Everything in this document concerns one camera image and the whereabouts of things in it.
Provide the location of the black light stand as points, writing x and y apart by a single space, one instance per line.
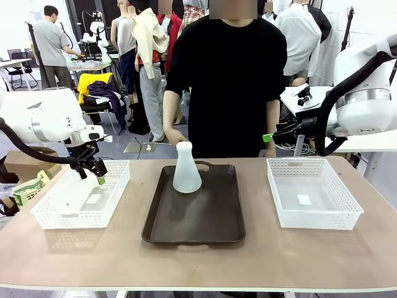
30 32

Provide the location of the black chair with clothes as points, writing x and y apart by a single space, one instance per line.
93 108

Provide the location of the dark purple garment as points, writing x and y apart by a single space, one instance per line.
102 88

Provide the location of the black clamp on white table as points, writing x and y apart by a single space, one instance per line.
305 94

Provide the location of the background person grey t-shirt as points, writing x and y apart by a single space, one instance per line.
49 40

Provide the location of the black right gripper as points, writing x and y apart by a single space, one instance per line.
307 126

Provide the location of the plaid shirt on mannequin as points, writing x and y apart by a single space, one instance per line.
192 15

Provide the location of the person torso black t-shirt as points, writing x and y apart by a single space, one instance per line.
229 77

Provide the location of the white background desk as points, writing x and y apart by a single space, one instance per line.
12 62

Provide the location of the translucent plastic conical flask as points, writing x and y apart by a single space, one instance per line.
187 177

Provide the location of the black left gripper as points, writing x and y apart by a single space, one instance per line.
82 155

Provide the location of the background black white robot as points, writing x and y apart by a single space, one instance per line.
93 37

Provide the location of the background wooden work table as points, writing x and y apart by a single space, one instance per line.
96 65

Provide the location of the yellow garment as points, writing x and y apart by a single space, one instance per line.
83 82

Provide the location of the black tripod stand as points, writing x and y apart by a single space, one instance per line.
349 28

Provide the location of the white basket with label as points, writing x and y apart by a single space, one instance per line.
338 201

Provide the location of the white basket with cylinder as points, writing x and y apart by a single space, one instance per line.
49 208

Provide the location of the black jacket on mannequin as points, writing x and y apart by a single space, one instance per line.
324 23

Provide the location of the dark brown plastic tray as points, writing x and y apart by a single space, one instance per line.
198 214

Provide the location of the mannequin with white shirt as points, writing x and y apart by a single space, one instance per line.
297 37

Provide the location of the person left forearm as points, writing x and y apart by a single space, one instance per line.
272 121

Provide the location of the mannequin with white tank top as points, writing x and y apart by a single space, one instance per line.
125 37

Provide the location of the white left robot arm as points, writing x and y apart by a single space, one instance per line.
52 115

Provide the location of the grey mannequin base plate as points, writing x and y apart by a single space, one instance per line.
136 147

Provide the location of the person left hand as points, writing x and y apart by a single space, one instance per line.
270 150

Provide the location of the black office chairs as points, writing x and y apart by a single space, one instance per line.
18 73

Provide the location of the green and white carton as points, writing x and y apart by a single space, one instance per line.
28 191

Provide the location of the person right hand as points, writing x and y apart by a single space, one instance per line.
178 136

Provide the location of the black clamp at table edge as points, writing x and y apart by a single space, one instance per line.
7 208

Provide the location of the person right forearm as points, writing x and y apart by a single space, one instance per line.
172 111

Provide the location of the mannequin with red jacket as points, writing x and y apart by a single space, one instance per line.
173 28

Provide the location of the translucent plastic measuring cylinder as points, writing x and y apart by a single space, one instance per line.
77 198

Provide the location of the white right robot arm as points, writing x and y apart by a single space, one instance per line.
363 93

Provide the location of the mannequin with beige shirt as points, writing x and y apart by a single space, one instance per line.
149 37

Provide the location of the white paper label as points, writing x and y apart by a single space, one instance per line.
304 200

